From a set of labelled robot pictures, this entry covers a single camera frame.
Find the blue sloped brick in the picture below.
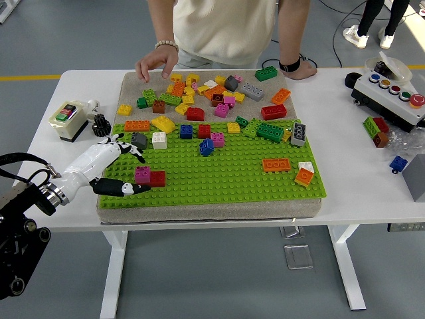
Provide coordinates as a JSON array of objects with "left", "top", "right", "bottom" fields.
[{"left": 198, "top": 138, "right": 215, "bottom": 157}]

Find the blue brick with keyring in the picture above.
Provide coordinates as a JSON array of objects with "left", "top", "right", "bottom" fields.
[{"left": 388, "top": 155, "right": 408, "bottom": 174}]

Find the black wristband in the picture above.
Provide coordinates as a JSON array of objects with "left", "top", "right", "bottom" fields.
[{"left": 278, "top": 55, "right": 302, "bottom": 72}]

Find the grey box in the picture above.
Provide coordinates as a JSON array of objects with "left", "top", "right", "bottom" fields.
[{"left": 400, "top": 153, "right": 425, "bottom": 203}]

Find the large clear plastic case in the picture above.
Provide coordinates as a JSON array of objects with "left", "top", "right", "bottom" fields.
[{"left": 284, "top": 245, "right": 315, "bottom": 270}]

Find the large orange brick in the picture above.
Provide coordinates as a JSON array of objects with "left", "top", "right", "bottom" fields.
[{"left": 202, "top": 84, "right": 227, "bottom": 100}]

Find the person's left hand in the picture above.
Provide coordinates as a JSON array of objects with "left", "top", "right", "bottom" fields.
[{"left": 282, "top": 62, "right": 318, "bottom": 80}]

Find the white table leg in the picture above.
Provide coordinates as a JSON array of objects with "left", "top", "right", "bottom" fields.
[
  {"left": 99, "top": 230, "right": 129, "bottom": 319},
  {"left": 327, "top": 225, "right": 367, "bottom": 312}
]

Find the beige switch box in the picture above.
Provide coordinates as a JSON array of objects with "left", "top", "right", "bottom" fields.
[{"left": 48, "top": 99, "right": 90, "bottom": 143}]

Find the green studded baseplate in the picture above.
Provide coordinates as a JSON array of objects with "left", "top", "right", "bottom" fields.
[{"left": 98, "top": 118, "right": 328, "bottom": 209}]

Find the black ring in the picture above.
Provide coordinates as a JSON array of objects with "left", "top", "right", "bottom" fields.
[{"left": 344, "top": 72, "right": 363, "bottom": 90}]

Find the magenta two-by-two brick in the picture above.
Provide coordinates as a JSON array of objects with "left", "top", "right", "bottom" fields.
[{"left": 214, "top": 102, "right": 230, "bottom": 119}]

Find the red curved brick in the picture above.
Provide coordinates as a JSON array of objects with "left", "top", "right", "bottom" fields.
[{"left": 185, "top": 106, "right": 205, "bottom": 122}]

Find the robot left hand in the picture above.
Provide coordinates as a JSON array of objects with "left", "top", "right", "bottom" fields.
[{"left": 58, "top": 132, "right": 152, "bottom": 205}]

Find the person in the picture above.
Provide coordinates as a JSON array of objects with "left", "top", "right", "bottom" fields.
[{"left": 147, "top": 0, "right": 312, "bottom": 69}]

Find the red two-by-four brick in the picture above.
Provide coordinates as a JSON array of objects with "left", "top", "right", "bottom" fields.
[
  {"left": 135, "top": 170, "right": 166, "bottom": 189},
  {"left": 260, "top": 104, "right": 288, "bottom": 121}
]

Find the dark grey sloped brick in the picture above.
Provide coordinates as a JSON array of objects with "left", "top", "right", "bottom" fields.
[{"left": 223, "top": 75, "right": 240, "bottom": 92}]

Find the bead bracelet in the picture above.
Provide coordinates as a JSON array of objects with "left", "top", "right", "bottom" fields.
[{"left": 153, "top": 39, "right": 181, "bottom": 53}]

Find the orange and yellow brick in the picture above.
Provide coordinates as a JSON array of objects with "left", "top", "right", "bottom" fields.
[{"left": 294, "top": 167, "right": 313, "bottom": 186}]

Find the black floor cable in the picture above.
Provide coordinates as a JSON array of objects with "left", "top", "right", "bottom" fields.
[
  {"left": 261, "top": 38, "right": 319, "bottom": 70},
  {"left": 333, "top": 0, "right": 369, "bottom": 68}
]

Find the clear plastic container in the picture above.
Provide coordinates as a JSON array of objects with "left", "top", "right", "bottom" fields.
[{"left": 364, "top": 51, "right": 413, "bottom": 84}]

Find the yellow curved brick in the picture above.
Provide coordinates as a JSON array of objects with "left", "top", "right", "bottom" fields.
[{"left": 151, "top": 115, "right": 176, "bottom": 134}]

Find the white desk frame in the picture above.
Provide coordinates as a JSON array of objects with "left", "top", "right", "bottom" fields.
[{"left": 0, "top": 0, "right": 18, "bottom": 25}]

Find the table height control panel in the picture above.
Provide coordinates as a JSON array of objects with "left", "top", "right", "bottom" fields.
[{"left": 386, "top": 222, "right": 425, "bottom": 233}]

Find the grey two-by-four brick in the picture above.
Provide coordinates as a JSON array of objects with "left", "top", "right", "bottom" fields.
[
  {"left": 290, "top": 122, "right": 307, "bottom": 147},
  {"left": 239, "top": 82, "right": 265, "bottom": 102}
]

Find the dark green two-by-four brick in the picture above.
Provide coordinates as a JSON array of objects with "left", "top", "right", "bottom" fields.
[
  {"left": 254, "top": 64, "right": 279, "bottom": 82},
  {"left": 256, "top": 122, "right": 286, "bottom": 144}
]

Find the orange two-by-four brick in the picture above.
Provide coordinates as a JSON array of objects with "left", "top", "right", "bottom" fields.
[
  {"left": 124, "top": 120, "right": 151, "bottom": 133},
  {"left": 261, "top": 158, "right": 291, "bottom": 173},
  {"left": 270, "top": 88, "right": 292, "bottom": 106}
]

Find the clear plastic bag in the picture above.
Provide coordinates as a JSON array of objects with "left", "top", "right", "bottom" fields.
[{"left": 384, "top": 128, "right": 425, "bottom": 159}]

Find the small clear plastic case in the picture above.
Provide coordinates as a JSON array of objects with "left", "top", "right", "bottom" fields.
[{"left": 280, "top": 225, "right": 301, "bottom": 239}]

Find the white two-by-two brick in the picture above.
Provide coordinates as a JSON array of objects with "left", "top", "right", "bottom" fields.
[{"left": 151, "top": 132, "right": 167, "bottom": 150}]

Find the black gear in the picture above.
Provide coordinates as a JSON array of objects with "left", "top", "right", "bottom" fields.
[{"left": 91, "top": 113, "right": 112, "bottom": 137}]

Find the lime green two-by-four brick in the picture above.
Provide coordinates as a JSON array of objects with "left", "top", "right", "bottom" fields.
[{"left": 157, "top": 92, "right": 183, "bottom": 107}]

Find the person's right hand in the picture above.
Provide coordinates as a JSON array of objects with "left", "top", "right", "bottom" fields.
[{"left": 135, "top": 47, "right": 180, "bottom": 83}]

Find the white push-button control box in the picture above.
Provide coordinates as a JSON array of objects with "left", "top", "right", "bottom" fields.
[{"left": 351, "top": 71, "right": 425, "bottom": 133}]

